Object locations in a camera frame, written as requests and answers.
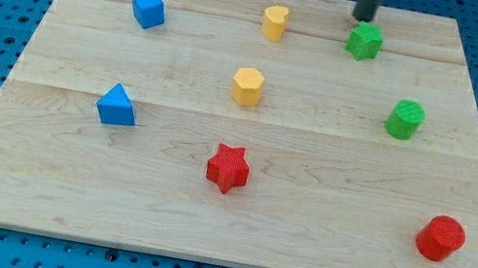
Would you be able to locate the yellow heart block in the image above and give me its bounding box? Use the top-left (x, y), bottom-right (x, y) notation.
top-left (261, 5), bottom-right (290, 42)

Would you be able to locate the red star block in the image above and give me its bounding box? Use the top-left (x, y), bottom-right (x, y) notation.
top-left (206, 143), bottom-right (251, 194)

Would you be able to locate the light wooden board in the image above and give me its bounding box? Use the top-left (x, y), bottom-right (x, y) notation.
top-left (0, 0), bottom-right (478, 268)

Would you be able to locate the yellow hexagon block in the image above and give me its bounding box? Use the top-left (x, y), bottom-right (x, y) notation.
top-left (230, 67), bottom-right (264, 107)

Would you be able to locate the blue triangle block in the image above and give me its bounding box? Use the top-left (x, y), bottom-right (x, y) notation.
top-left (96, 84), bottom-right (136, 126)

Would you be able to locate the blue cube block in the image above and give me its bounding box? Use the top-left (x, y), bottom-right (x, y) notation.
top-left (131, 0), bottom-right (165, 29)

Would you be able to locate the green star block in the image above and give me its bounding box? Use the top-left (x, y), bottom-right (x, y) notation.
top-left (345, 21), bottom-right (384, 60)

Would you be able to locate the green cylinder block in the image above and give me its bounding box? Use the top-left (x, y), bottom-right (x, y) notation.
top-left (385, 99), bottom-right (427, 141)

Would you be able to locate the red cylinder block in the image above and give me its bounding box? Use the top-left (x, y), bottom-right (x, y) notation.
top-left (415, 215), bottom-right (466, 262)

